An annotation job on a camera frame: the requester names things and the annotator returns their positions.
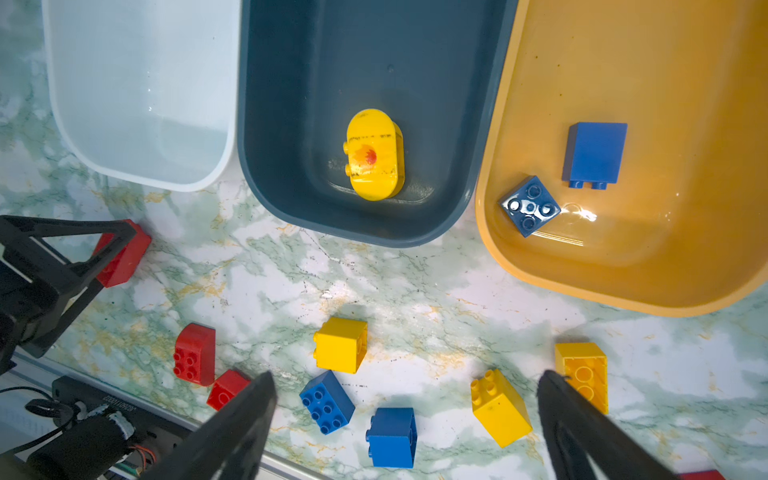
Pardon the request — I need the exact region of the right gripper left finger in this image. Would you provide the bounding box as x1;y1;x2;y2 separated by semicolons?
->
142;371;277;480

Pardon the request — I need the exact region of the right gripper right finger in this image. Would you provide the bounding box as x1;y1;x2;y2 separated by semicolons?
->
537;370;676;479

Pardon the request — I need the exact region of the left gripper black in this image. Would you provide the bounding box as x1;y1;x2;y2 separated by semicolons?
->
1;215;136;374

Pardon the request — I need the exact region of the red lego brick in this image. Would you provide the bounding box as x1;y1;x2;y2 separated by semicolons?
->
206;369;251;411
173;324;216;387
97;219;152;288
678;470;725;480

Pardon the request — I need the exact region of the white plastic container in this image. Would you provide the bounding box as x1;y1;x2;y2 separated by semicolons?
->
42;1;242;192

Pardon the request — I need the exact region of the small blue lego brick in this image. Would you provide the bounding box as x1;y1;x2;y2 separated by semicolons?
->
499;176;561;238

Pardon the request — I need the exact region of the dark teal plastic container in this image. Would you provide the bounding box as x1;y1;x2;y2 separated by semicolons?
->
238;1;519;248

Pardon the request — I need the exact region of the yellow rounded lego duck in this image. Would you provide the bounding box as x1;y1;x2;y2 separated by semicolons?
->
343;109;405;201

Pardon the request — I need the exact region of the yellow plastic container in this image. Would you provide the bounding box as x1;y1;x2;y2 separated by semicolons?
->
475;1;767;317

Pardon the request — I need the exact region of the blue lego brick tall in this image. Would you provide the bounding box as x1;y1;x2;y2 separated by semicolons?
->
562;122;628;190

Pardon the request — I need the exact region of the red lego brick flat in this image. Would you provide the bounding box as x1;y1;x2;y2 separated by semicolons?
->
206;369;251;411

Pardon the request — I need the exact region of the orange yellow lego brick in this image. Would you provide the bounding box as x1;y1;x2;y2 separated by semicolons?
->
554;343;609;415

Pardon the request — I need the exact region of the yellow lego brick right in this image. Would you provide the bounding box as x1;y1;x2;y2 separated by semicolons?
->
470;369;533;448

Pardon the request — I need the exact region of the blue lego brick left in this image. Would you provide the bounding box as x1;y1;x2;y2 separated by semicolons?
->
299;371;355;435

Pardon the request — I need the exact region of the yellow lego brick centre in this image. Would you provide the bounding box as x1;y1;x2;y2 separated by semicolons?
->
313;317;368;374

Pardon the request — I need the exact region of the blue lego brick right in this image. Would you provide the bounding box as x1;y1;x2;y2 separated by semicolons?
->
365;408;418;469

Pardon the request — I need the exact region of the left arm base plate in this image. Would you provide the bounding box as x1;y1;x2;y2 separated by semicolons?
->
52;376;192;460

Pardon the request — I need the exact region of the aluminium front rail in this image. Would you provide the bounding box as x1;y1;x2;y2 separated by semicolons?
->
0;353;337;480

